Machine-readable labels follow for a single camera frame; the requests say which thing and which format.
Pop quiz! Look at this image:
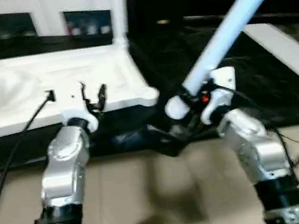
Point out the white plastic table top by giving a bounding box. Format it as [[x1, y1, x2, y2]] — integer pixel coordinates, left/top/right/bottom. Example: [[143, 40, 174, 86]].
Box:
[[0, 33, 164, 145]]

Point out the white plastic table leg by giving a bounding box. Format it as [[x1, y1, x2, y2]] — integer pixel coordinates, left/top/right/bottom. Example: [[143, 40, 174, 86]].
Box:
[[108, 0, 134, 49], [148, 0, 299, 122]]

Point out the black plastic mat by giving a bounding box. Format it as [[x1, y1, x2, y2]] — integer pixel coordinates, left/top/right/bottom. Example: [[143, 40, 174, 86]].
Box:
[[0, 0, 299, 183]]

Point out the white glass-door cabinet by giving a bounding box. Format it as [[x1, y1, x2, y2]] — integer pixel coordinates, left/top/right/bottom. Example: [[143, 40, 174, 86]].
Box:
[[0, 0, 130, 53]]

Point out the white flat panel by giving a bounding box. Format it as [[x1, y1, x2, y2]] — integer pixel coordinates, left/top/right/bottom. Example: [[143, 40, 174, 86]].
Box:
[[242, 16, 299, 109]]

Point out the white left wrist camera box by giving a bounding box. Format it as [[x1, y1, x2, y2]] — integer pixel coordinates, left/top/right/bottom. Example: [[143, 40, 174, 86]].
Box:
[[45, 78, 114, 140]]

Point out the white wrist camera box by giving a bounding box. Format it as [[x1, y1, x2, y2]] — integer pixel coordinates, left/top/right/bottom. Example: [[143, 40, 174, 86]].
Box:
[[45, 78, 114, 140], [193, 64, 245, 127]]

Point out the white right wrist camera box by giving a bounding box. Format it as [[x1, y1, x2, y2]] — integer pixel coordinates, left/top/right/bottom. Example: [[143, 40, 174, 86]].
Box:
[[193, 64, 245, 127]]

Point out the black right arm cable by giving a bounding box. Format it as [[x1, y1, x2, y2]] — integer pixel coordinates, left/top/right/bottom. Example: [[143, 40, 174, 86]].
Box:
[[210, 73, 291, 161]]

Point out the dark horizontal rail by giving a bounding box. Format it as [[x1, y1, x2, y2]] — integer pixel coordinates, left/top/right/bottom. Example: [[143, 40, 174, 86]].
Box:
[[157, 0, 299, 40]]

